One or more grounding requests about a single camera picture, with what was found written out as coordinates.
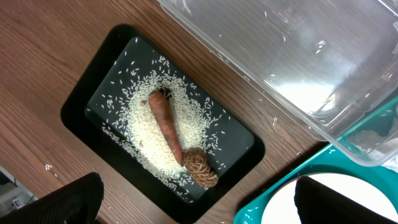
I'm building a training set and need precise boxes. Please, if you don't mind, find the crumpled white napkin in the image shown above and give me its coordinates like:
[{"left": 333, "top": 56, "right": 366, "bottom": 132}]
[{"left": 349, "top": 130, "right": 397, "bottom": 159}]

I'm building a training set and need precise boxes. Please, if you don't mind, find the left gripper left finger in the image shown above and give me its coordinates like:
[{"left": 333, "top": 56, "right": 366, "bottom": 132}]
[{"left": 1, "top": 172, "right": 104, "bottom": 224}]

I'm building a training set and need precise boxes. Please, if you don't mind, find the black plastic tray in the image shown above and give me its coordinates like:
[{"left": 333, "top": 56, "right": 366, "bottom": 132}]
[{"left": 61, "top": 24, "right": 265, "bottom": 223}]

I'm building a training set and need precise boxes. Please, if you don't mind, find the orange carrot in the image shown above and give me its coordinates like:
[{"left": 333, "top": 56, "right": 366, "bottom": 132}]
[{"left": 148, "top": 90, "right": 183, "bottom": 166}]

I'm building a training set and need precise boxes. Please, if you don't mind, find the teal serving tray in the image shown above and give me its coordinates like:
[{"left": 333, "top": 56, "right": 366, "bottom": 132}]
[{"left": 233, "top": 96, "right": 398, "bottom": 224}]

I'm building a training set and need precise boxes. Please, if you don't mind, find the clear plastic bin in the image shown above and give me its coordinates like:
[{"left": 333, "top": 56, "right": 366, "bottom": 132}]
[{"left": 159, "top": 0, "right": 397, "bottom": 167}]

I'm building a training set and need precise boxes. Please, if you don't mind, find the pile of white rice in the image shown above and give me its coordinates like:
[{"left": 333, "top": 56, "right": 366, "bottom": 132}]
[{"left": 93, "top": 56, "right": 222, "bottom": 190}]

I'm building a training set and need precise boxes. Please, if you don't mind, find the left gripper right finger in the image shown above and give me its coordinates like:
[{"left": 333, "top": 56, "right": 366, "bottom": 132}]
[{"left": 294, "top": 176, "right": 396, "bottom": 224}]

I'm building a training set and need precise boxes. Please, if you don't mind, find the large white plate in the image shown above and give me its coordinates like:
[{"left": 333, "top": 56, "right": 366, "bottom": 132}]
[{"left": 261, "top": 172, "right": 397, "bottom": 223}]

